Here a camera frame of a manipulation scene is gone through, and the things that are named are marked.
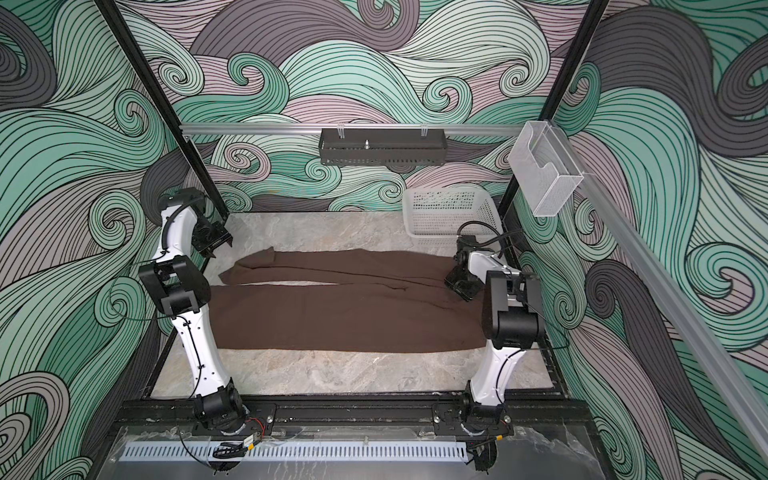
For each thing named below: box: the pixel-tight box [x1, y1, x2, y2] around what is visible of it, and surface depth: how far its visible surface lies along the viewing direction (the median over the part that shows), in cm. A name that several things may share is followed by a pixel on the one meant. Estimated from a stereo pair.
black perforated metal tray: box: [319, 128, 448, 167], surface depth 97 cm
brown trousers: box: [208, 247, 485, 353], surface depth 95 cm
